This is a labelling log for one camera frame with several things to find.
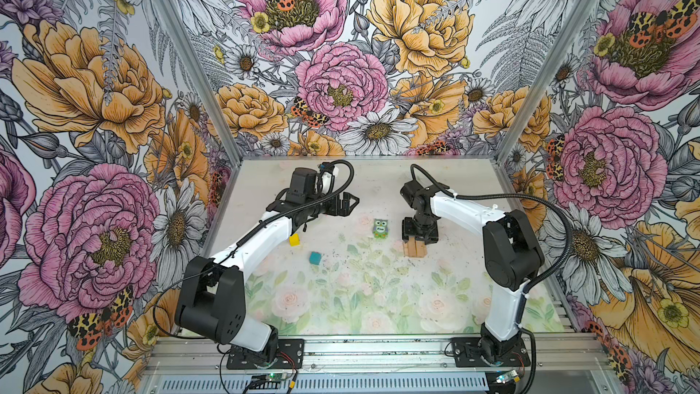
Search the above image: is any right aluminium corner post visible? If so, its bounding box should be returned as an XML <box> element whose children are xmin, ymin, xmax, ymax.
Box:
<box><xmin>493</xmin><ymin>0</ymin><xmax>599</xmax><ymax>164</ymax></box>

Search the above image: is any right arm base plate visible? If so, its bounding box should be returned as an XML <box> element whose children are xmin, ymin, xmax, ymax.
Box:
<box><xmin>444</xmin><ymin>337</ymin><xmax>530</xmax><ymax>368</ymax></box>

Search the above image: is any aluminium front rail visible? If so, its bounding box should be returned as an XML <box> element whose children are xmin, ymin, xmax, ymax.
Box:
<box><xmin>138</xmin><ymin>332</ymin><xmax>624</xmax><ymax>393</ymax></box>

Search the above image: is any aluminium corner post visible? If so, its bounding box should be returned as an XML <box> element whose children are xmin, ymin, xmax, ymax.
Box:
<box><xmin>493</xmin><ymin>0</ymin><xmax>599</xmax><ymax>164</ymax></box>
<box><xmin>151</xmin><ymin>0</ymin><xmax>242</xmax><ymax>170</ymax></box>

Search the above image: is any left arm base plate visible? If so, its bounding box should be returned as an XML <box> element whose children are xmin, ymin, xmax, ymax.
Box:
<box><xmin>225</xmin><ymin>339</ymin><xmax>306</xmax><ymax>370</ymax></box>

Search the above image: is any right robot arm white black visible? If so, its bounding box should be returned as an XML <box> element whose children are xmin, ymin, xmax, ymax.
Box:
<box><xmin>400</xmin><ymin>180</ymin><xmax>544</xmax><ymax>367</ymax></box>

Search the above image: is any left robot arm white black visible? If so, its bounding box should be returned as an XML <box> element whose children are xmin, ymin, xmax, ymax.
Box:
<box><xmin>174</xmin><ymin>160</ymin><xmax>359</xmax><ymax>365</ymax></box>

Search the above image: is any yellow small cube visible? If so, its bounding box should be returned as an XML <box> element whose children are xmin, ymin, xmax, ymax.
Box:
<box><xmin>289</xmin><ymin>233</ymin><xmax>301</xmax><ymax>246</ymax></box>

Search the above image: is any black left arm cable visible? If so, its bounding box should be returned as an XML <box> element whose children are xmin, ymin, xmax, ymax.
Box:
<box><xmin>151</xmin><ymin>159</ymin><xmax>357</xmax><ymax>340</ymax></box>

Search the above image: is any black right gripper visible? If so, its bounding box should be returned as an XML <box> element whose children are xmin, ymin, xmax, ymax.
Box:
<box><xmin>401</xmin><ymin>210</ymin><xmax>439</xmax><ymax>246</ymax></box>

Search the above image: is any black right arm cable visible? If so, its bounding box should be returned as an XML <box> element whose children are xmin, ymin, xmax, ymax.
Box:
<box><xmin>409</xmin><ymin>163</ymin><xmax>573</xmax><ymax>394</ymax></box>

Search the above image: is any teal small cube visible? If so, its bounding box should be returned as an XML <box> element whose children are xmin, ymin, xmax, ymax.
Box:
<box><xmin>309</xmin><ymin>252</ymin><xmax>322</xmax><ymax>266</ymax></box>

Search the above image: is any green owl number toy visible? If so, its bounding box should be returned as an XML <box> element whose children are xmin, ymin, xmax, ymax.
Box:
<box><xmin>373</xmin><ymin>219</ymin><xmax>388</xmax><ymax>239</ymax></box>

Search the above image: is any natural wood block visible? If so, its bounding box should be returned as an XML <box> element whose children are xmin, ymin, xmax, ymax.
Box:
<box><xmin>416</xmin><ymin>244</ymin><xmax>428</xmax><ymax>258</ymax></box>
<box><xmin>403</xmin><ymin>241</ymin><xmax>417</xmax><ymax>257</ymax></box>

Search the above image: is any left aluminium corner post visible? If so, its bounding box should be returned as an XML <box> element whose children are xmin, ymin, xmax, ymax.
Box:
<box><xmin>151</xmin><ymin>0</ymin><xmax>242</xmax><ymax>170</ymax></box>

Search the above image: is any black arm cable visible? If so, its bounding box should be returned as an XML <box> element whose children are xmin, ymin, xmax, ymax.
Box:
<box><xmin>151</xmin><ymin>159</ymin><xmax>357</xmax><ymax>340</ymax></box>
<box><xmin>409</xmin><ymin>163</ymin><xmax>573</xmax><ymax>394</ymax></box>

